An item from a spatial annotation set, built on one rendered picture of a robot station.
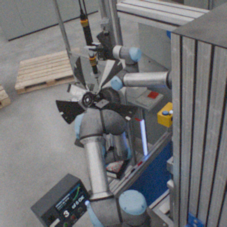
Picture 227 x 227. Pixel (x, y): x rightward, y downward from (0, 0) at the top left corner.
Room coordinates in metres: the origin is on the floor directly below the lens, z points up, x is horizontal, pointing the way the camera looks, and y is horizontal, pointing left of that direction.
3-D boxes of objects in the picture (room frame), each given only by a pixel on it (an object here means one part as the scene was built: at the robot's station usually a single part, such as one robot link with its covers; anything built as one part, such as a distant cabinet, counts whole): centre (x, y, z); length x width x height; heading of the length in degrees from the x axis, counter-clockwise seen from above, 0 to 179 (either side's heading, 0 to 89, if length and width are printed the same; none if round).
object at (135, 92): (2.04, -0.25, 0.92); 0.17 x 0.16 x 0.11; 131
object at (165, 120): (1.44, -0.41, 1.02); 0.16 x 0.10 x 0.11; 131
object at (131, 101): (1.97, -0.28, 0.85); 0.36 x 0.24 x 0.03; 41
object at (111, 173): (1.26, 0.05, 0.85); 0.22 x 0.17 x 0.07; 147
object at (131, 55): (1.34, -0.17, 1.62); 0.11 x 0.08 x 0.09; 52
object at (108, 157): (1.11, 0.10, 1.08); 0.11 x 0.08 x 0.11; 89
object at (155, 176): (1.18, -0.11, 0.45); 0.82 x 0.02 x 0.66; 131
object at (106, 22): (2.13, -0.09, 1.52); 0.10 x 0.07 x 0.09; 166
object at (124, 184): (1.18, -0.11, 0.82); 0.90 x 0.04 x 0.08; 131
